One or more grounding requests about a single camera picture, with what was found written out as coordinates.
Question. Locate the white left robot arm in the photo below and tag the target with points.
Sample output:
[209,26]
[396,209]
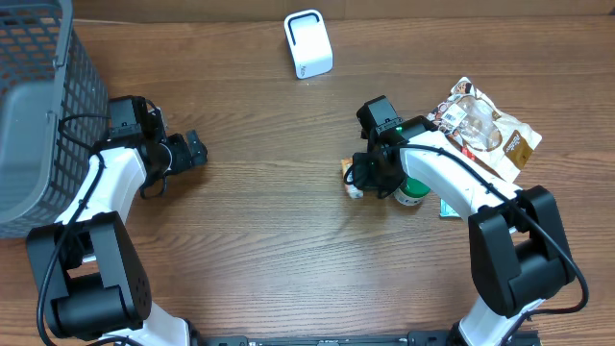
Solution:
[91,283]

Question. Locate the grey plastic mesh basket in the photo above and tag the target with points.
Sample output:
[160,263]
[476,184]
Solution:
[46,76]

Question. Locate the green round can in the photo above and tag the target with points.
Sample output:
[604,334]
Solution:
[411,192]

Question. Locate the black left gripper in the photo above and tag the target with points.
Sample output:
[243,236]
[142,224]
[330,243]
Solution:
[183,159]

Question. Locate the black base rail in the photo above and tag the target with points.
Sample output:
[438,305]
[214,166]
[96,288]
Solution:
[430,338]

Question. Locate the teal wet wipes pack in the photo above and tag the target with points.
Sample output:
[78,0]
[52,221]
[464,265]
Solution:
[446,211]

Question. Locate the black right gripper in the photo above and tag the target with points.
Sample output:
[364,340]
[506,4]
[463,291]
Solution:
[363,180]

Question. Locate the red snack stick packet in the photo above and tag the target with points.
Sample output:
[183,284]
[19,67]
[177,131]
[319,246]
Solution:
[465,151]

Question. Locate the white barcode scanner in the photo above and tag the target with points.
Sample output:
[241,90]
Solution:
[309,43]

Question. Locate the beige brown snack pouch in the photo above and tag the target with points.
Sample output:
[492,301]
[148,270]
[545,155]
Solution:
[499,140]

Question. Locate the orange small snack box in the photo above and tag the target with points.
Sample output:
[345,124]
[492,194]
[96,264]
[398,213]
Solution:
[347,178]

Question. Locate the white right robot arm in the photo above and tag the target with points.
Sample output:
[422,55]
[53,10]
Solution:
[519,252]

